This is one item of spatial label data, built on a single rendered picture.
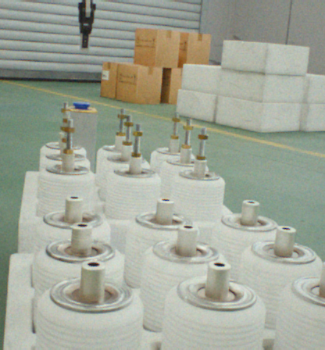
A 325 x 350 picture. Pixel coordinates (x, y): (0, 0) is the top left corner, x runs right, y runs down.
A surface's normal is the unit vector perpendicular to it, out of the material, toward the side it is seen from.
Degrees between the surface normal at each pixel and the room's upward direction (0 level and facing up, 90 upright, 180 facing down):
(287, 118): 90
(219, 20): 90
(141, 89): 90
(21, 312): 0
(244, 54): 90
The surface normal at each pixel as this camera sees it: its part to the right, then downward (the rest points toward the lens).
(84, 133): 0.18, 0.22
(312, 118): 0.65, 0.21
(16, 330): 0.08, -0.97
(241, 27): -0.79, 0.06
